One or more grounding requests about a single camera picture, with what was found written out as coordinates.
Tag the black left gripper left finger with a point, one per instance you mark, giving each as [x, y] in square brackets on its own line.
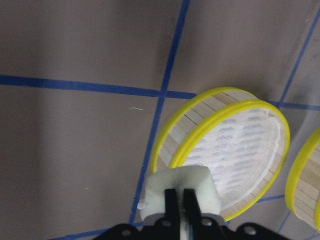
[167, 227]

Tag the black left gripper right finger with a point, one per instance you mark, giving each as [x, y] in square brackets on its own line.
[202, 226]

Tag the white bun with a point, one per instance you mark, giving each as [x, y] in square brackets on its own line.
[194, 177]

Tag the yellow bamboo steamer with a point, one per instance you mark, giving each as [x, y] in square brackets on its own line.
[302, 191]
[242, 140]

